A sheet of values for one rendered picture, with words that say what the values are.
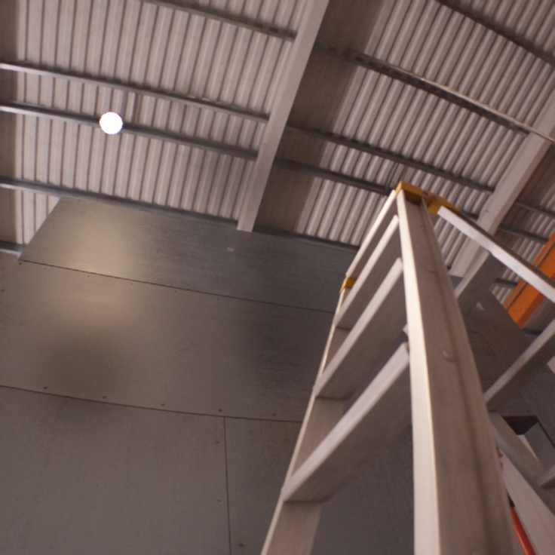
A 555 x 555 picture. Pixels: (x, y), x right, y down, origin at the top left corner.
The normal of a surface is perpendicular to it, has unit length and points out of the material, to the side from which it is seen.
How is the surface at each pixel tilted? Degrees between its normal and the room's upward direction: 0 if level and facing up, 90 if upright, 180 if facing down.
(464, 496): 88
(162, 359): 90
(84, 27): 177
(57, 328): 90
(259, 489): 90
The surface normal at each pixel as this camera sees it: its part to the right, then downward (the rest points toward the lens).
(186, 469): 0.30, -0.79
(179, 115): 0.11, 0.62
